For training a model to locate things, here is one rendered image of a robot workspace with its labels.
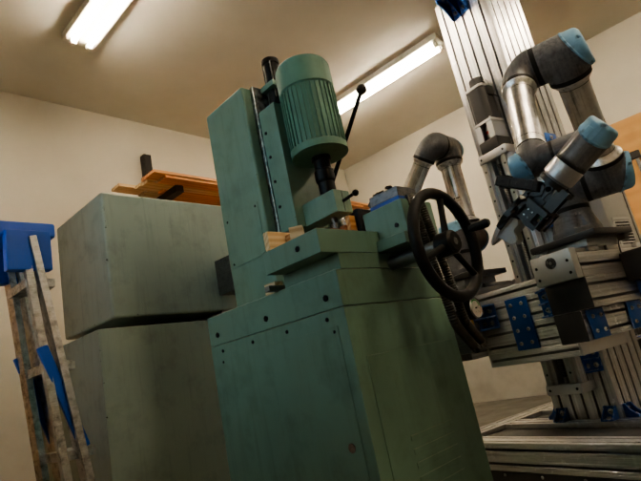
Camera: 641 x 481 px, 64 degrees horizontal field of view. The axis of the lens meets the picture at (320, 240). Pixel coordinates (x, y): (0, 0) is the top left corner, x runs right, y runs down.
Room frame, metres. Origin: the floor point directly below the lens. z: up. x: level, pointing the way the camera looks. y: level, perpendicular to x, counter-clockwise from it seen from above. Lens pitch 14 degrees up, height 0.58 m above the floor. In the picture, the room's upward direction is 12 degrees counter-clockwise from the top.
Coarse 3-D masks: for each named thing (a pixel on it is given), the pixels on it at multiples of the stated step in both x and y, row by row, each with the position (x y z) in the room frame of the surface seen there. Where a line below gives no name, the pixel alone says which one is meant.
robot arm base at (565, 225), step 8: (568, 208) 1.59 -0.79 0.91; (576, 208) 1.58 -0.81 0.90; (584, 208) 1.58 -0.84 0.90; (560, 216) 1.61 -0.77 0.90; (568, 216) 1.59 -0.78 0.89; (576, 216) 1.58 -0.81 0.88; (584, 216) 1.57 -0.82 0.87; (592, 216) 1.58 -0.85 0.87; (560, 224) 1.61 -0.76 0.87; (568, 224) 1.58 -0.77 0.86; (576, 224) 1.57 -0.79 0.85; (584, 224) 1.57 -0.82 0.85; (592, 224) 1.56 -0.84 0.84; (600, 224) 1.58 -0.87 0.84; (560, 232) 1.61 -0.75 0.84; (568, 232) 1.58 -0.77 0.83; (576, 232) 1.57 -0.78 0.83
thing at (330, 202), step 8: (328, 192) 1.40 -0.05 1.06; (336, 192) 1.40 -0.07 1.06; (344, 192) 1.43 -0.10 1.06; (312, 200) 1.45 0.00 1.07; (320, 200) 1.43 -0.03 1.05; (328, 200) 1.41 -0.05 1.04; (336, 200) 1.39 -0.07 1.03; (304, 208) 1.48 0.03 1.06; (312, 208) 1.46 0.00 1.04; (320, 208) 1.43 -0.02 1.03; (328, 208) 1.41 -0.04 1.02; (336, 208) 1.39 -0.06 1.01; (344, 208) 1.42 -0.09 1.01; (304, 216) 1.48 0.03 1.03; (312, 216) 1.46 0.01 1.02; (320, 216) 1.44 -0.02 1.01; (328, 216) 1.42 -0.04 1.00; (336, 216) 1.44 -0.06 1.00; (344, 216) 1.46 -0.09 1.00; (312, 224) 1.48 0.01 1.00; (320, 224) 1.50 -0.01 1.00
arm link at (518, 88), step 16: (512, 64) 1.35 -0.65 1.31; (528, 64) 1.32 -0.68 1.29; (512, 80) 1.33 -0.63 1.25; (528, 80) 1.32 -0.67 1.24; (512, 96) 1.31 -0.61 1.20; (528, 96) 1.29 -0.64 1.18; (512, 112) 1.29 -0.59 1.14; (528, 112) 1.26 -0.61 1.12; (512, 128) 1.28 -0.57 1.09; (528, 128) 1.23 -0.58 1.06; (528, 144) 1.20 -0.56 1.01; (544, 144) 1.18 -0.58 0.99; (512, 160) 1.21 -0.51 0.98; (528, 160) 1.19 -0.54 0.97; (544, 160) 1.18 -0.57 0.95; (512, 176) 1.23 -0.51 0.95; (528, 176) 1.21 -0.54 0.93
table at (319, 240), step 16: (304, 240) 1.18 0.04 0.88; (320, 240) 1.16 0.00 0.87; (336, 240) 1.19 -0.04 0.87; (352, 240) 1.24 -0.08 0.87; (368, 240) 1.28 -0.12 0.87; (384, 240) 1.28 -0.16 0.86; (400, 240) 1.25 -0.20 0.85; (272, 256) 1.27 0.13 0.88; (288, 256) 1.23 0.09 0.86; (304, 256) 1.19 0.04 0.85; (320, 256) 1.20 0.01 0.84; (272, 272) 1.28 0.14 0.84; (288, 272) 1.31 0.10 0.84
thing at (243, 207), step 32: (224, 128) 1.58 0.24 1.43; (256, 128) 1.52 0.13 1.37; (224, 160) 1.60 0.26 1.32; (256, 160) 1.50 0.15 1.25; (224, 192) 1.62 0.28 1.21; (256, 192) 1.51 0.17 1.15; (224, 224) 1.64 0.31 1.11; (256, 224) 1.52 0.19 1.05; (256, 256) 1.54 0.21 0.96; (256, 288) 1.56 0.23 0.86
